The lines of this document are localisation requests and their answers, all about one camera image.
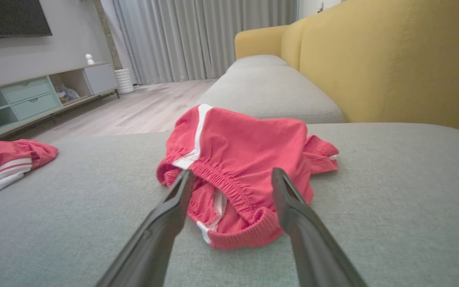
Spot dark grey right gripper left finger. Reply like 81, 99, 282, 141
96, 169, 195, 287

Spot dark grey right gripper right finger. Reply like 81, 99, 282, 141
271, 168, 368, 287

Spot red jersey with white trim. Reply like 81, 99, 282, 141
0, 139, 59, 201

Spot red shorts with white stripe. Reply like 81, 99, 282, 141
156, 104, 339, 251

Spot pale green cabinet drawer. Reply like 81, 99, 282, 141
2, 77, 52, 104
12, 93, 61, 121

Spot large grey sofa seat cushion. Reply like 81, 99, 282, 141
0, 122, 459, 287

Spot grey plush toy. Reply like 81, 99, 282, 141
55, 85, 80, 105

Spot black flat television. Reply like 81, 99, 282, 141
0, 0, 53, 39

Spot white cabinet door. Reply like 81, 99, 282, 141
84, 63, 119, 96

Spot white ribbed vase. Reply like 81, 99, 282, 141
114, 68, 135, 95

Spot long grey sofa seat cushion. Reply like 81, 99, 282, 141
195, 65, 346, 124

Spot small grey sofa seat cushion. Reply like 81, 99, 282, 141
226, 55, 290, 73

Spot yellow sofa backrest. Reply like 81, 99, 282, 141
280, 0, 459, 134

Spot grey pleated curtain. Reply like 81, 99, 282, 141
101, 0, 298, 85

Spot yellow sofa armrest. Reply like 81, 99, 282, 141
235, 25, 290, 61

